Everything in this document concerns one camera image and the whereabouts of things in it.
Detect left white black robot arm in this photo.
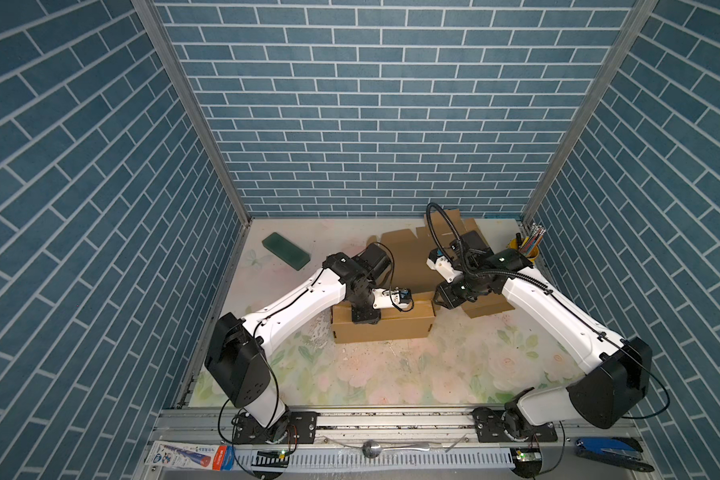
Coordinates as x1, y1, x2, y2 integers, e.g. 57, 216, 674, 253
204, 244, 405, 442

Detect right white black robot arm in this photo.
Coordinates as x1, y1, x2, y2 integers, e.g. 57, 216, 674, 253
427, 231, 652, 441

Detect yellow pen cup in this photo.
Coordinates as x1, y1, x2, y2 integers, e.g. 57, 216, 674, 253
508, 237, 540, 262

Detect pens in cup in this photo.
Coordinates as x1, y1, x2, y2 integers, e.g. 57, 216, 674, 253
515, 223, 547, 259

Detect green rectangular sponge block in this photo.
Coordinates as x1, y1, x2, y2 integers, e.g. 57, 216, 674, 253
262, 232, 311, 271

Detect metal spoon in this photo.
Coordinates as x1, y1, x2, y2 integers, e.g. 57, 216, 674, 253
327, 439, 461, 459

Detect blue black pliers tool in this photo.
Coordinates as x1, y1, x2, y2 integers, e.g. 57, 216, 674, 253
575, 437, 655, 473

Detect white blue product package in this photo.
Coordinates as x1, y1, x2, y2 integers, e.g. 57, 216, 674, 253
145, 441, 235, 471

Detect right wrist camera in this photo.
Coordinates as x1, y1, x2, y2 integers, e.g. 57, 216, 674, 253
426, 248, 461, 283

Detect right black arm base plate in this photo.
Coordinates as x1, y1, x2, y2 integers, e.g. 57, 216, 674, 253
471, 406, 558, 443

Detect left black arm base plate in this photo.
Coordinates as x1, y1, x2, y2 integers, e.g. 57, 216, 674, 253
232, 411, 318, 445

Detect white slotted cable duct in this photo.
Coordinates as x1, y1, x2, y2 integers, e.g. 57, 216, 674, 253
235, 448, 515, 474

